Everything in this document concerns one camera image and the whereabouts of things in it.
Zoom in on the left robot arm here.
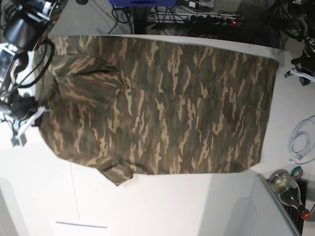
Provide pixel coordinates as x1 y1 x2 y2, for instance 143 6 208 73
269 0 315 86

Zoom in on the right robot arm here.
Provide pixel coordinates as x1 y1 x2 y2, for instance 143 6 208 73
0 0 67 121

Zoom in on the black power strip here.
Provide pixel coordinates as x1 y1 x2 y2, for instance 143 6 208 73
189 14 238 26

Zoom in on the clear glass bottle red cap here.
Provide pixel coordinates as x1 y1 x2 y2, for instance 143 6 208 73
269 170 311 221

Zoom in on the blue box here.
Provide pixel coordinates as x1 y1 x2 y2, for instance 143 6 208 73
110 0 183 7

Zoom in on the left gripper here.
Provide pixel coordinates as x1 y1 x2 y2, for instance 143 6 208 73
291 55 315 86

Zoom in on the camouflage t-shirt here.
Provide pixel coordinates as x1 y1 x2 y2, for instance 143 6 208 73
36 36 279 185

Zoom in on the green tape roll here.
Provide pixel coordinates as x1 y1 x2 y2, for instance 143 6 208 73
291 166 303 180

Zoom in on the coiled white cable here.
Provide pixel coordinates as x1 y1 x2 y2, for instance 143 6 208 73
287 117 315 164

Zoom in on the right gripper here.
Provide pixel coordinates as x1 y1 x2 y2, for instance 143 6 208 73
5 96 37 121

